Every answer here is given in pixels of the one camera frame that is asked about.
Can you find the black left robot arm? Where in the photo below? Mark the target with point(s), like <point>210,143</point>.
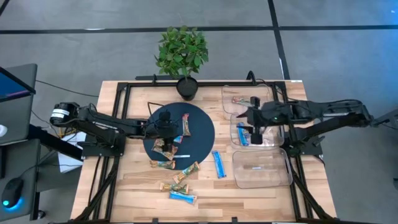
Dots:
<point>102,124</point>

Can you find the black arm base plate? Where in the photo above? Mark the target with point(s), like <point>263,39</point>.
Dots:
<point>102,151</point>
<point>311,149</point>

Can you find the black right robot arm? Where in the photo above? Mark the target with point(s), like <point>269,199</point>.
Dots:
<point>326,110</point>

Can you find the grey metal stand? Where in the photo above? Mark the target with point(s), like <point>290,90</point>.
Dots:
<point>385,119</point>

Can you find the laptop with blue screen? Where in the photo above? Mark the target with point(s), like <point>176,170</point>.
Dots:
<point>12,87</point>

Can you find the white box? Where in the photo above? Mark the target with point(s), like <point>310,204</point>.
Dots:
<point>70,158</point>

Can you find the dark grey desk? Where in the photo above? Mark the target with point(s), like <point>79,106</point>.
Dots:
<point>28,161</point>

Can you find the black frame bracket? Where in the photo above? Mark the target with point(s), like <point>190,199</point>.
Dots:
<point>234,220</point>
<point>155,220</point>

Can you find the black computer mouse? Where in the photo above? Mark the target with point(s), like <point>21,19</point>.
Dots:
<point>12,191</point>

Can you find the green plant in black pot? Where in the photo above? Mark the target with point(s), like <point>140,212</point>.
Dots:
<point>182,53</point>

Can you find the light blue granola bar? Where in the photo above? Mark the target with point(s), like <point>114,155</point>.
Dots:
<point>183,197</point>
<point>178,139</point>
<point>219,164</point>
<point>242,137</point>

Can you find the round dark blue mat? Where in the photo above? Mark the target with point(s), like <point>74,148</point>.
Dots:
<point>202,137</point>

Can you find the white round object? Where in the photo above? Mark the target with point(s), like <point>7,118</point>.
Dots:
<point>2,130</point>

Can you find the black metal table frame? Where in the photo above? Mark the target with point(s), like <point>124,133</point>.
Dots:
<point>217,84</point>

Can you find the pink orange granola bar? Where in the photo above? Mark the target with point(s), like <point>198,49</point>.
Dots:
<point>186,124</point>

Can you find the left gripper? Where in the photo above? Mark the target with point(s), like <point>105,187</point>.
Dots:
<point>161,129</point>

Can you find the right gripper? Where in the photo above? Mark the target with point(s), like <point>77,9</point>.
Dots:
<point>259,116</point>

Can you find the large clear plastic bin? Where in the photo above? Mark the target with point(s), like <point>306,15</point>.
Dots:
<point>264,177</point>

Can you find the white tape strip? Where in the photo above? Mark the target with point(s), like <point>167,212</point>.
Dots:
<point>183,155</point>

